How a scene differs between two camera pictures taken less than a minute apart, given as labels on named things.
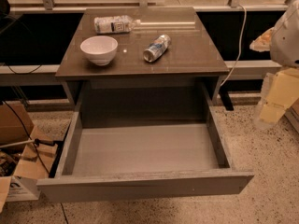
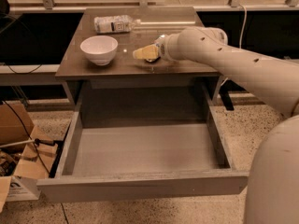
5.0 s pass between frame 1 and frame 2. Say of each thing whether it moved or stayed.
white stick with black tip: stayed
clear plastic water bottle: stayed
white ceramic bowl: stayed
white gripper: moved
